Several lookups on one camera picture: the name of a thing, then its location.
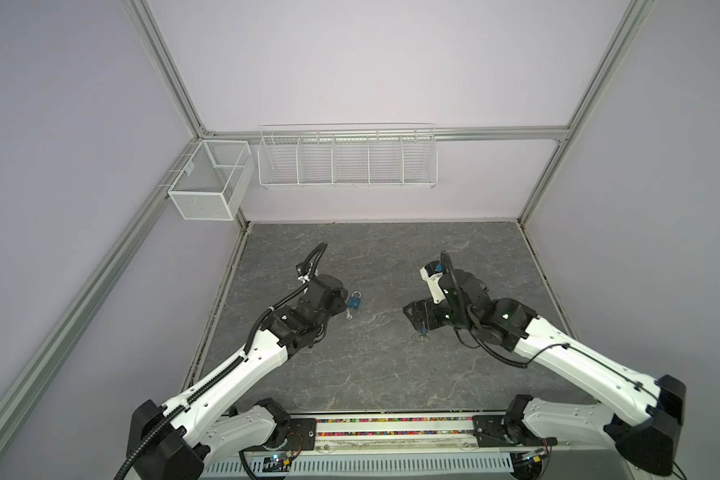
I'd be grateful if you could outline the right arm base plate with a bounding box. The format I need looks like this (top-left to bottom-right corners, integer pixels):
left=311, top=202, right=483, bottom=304
left=472, top=414, right=558, bottom=448

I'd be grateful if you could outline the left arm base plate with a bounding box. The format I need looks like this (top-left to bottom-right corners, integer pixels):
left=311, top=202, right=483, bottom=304
left=255, top=417, right=317, bottom=451

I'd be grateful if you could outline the white mesh box basket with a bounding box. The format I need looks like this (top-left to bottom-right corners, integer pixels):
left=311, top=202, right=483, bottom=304
left=168, top=140, right=256, bottom=221

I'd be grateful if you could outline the large blue padlock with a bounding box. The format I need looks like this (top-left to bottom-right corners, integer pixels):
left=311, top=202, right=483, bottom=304
left=347, top=291, right=362, bottom=311

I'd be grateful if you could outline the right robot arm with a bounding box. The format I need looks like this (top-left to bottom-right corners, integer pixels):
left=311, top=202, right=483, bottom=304
left=403, top=260, right=687, bottom=478

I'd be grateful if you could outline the white wire shelf basket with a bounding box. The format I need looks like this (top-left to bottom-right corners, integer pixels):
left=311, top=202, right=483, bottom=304
left=258, top=123, right=439, bottom=189

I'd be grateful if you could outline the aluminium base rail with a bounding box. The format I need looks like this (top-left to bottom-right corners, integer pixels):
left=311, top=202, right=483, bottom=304
left=140, top=412, right=649, bottom=460

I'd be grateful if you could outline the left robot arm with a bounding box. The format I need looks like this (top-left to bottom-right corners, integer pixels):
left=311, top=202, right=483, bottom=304
left=115, top=274, right=348, bottom=479

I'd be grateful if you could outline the white vented cable duct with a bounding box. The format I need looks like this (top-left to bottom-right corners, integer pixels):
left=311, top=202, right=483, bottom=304
left=200, top=454, right=515, bottom=479

